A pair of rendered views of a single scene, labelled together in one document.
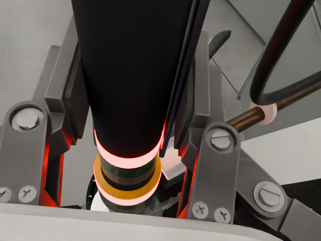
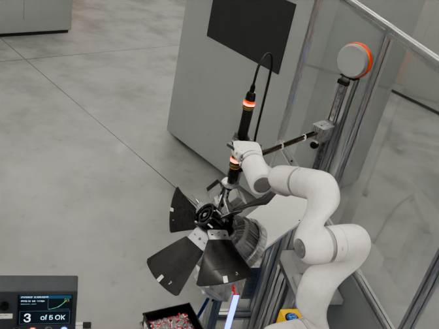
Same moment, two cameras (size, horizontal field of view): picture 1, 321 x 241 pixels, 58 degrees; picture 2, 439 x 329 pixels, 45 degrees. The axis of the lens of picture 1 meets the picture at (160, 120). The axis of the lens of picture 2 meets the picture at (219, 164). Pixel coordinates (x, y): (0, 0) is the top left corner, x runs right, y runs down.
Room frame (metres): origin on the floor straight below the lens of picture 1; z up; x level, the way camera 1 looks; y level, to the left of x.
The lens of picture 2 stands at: (-1.70, 0.42, 2.57)
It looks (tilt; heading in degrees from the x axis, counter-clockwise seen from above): 30 degrees down; 349
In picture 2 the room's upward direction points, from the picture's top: 12 degrees clockwise
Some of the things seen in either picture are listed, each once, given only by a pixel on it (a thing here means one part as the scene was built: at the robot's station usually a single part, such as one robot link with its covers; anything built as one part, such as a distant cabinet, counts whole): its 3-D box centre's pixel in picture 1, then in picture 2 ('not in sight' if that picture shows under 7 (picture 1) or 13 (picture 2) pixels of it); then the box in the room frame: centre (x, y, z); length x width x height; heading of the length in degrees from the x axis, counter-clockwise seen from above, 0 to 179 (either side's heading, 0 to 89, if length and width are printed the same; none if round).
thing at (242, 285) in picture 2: not in sight; (256, 277); (0.33, -0.29, 0.73); 0.15 x 0.09 x 0.22; 96
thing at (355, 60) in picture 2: not in sight; (355, 60); (0.54, -0.53, 1.88); 0.17 x 0.15 x 0.16; 6
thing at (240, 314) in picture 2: not in sight; (232, 314); (0.23, -0.19, 0.56); 0.19 x 0.04 x 0.04; 96
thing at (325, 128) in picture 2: not in sight; (322, 130); (0.48, -0.46, 1.54); 0.10 x 0.07 x 0.08; 131
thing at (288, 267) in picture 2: not in sight; (307, 276); (0.24, -0.52, 0.85); 0.36 x 0.24 x 0.03; 6
